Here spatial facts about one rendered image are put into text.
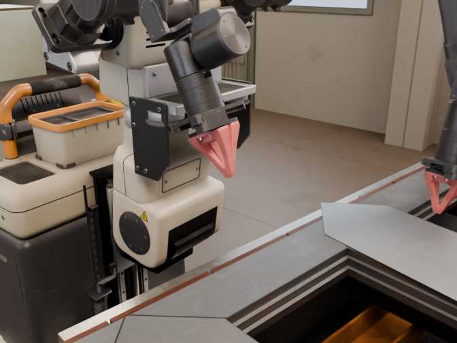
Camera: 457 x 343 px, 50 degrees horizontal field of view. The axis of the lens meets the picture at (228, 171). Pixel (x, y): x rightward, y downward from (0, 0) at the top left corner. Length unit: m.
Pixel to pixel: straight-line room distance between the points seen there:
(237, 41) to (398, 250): 0.42
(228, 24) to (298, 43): 4.06
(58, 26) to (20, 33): 6.24
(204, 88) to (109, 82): 0.44
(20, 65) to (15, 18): 0.59
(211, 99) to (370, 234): 0.36
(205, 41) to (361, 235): 0.42
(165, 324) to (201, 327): 0.05
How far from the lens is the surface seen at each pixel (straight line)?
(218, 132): 0.69
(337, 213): 0.93
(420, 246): 0.87
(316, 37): 4.62
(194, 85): 0.70
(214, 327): 0.65
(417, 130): 4.08
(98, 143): 1.34
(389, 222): 0.92
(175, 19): 0.72
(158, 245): 1.09
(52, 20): 0.91
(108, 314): 0.98
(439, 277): 0.79
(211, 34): 0.66
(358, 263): 0.82
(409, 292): 0.79
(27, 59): 7.20
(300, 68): 4.73
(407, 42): 4.01
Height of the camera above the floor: 1.26
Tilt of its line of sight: 22 degrees down
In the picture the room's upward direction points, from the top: straight up
